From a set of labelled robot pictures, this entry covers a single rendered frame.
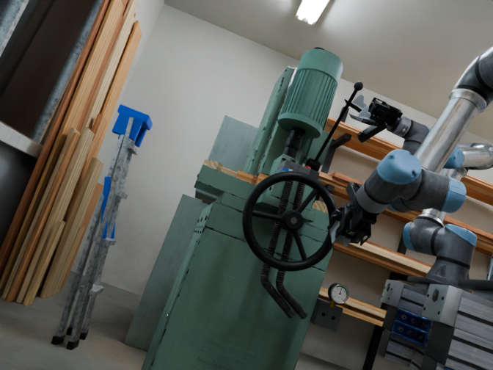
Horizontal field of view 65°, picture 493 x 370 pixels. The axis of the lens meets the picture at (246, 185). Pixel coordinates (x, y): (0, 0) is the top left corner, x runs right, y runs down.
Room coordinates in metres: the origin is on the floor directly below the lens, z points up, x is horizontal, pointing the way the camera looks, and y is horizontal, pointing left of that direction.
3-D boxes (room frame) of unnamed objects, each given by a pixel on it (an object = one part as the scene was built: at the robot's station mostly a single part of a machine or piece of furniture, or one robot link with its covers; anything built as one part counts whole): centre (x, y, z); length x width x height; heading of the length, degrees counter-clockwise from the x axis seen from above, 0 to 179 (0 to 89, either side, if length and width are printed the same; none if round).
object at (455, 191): (0.83, -0.39, 0.94); 0.11 x 0.11 x 0.08; 3
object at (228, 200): (1.41, -0.12, 0.82); 0.40 x 0.21 x 0.04; 97
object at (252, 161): (1.76, -0.08, 1.16); 0.22 x 0.22 x 0.72; 7
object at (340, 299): (1.29, -0.40, 0.65); 0.06 x 0.04 x 0.08; 97
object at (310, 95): (1.47, -0.12, 1.35); 0.18 x 0.18 x 0.31
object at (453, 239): (1.46, -0.83, 0.98); 0.13 x 0.12 x 0.14; 36
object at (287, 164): (1.27, -0.15, 0.99); 0.13 x 0.11 x 0.06; 97
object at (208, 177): (1.36, -0.13, 0.87); 0.61 x 0.30 x 0.06; 97
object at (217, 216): (1.59, -0.10, 0.76); 0.57 x 0.45 x 0.09; 7
